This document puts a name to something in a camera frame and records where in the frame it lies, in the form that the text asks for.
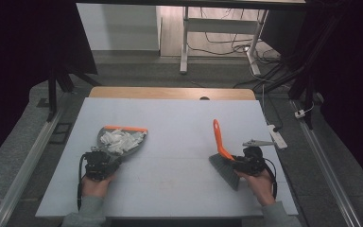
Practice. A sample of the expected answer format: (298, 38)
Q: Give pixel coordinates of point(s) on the pale blue foam board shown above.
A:
(170, 195)

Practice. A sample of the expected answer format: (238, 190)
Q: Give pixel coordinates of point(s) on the black curtain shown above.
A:
(19, 63)
(356, 94)

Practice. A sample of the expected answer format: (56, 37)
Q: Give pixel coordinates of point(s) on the white power strip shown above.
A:
(279, 138)

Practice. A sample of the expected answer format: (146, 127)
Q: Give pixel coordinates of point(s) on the person's right hand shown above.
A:
(261, 187)

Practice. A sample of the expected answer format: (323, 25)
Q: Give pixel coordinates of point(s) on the black floor plate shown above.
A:
(60, 133)

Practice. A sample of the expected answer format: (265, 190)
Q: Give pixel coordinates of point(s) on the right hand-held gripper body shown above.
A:
(254, 160)

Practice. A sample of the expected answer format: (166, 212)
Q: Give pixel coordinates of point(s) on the person's left hand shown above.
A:
(94, 188)

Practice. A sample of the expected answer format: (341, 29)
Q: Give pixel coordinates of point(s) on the pile of white paper scraps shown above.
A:
(121, 141)

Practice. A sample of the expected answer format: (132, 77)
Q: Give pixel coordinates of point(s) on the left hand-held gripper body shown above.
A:
(97, 167)

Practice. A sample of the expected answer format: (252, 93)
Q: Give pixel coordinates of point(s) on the aluminium rail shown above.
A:
(324, 170)
(28, 160)

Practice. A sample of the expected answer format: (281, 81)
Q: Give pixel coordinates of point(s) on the white desk frame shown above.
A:
(220, 25)

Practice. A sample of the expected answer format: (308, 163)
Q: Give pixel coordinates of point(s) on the small white adapter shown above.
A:
(300, 113)

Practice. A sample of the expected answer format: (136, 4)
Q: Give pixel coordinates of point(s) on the black panel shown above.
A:
(283, 31)

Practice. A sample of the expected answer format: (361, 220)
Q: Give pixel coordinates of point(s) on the wooden table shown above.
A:
(157, 93)

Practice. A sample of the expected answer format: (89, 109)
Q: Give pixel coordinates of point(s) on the black metal stand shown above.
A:
(53, 94)
(305, 75)

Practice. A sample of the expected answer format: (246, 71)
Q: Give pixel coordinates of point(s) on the grey dustpan with orange edge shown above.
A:
(107, 148)

